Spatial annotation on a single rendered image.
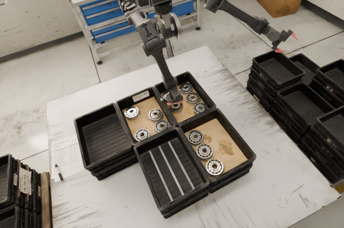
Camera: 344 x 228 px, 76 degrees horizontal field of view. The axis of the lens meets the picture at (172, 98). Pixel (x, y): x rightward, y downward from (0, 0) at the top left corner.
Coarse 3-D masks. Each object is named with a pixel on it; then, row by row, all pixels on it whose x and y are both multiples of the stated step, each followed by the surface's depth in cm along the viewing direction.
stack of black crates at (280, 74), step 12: (252, 60) 218; (264, 60) 227; (276, 60) 227; (288, 60) 212; (252, 72) 228; (264, 72) 207; (276, 72) 217; (288, 72) 215; (300, 72) 203; (252, 84) 236; (264, 84) 216; (276, 84) 197; (288, 84) 203; (264, 96) 224; (264, 108) 231
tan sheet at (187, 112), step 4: (196, 92) 167; (184, 96) 166; (184, 100) 163; (200, 100) 162; (184, 104) 161; (184, 108) 159; (188, 108) 158; (192, 108) 158; (208, 108) 157; (180, 112) 157; (184, 112) 157; (188, 112) 156; (192, 112) 156; (176, 116) 155; (180, 116) 155; (184, 116) 154; (188, 116) 154; (180, 120) 153
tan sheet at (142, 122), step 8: (136, 104) 166; (144, 104) 165; (152, 104) 164; (144, 112) 160; (128, 120) 157; (136, 120) 156; (144, 120) 156; (136, 128) 152; (144, 128) 152; (152, 128) 151
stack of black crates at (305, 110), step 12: (300, 84) 207; (276, 96) 207; (288, 96) 211; (300, 96) 209; (312, 96) 202; (276, 108) 213; (288, 108) 197; (300, 108) 201; (312, 108) 200; (324, 108) 194; (276, 120) 221; (288, 120) 202; (300, 120) 187; (312, 120) 192; (288, 132) 210; (300, 132) 193
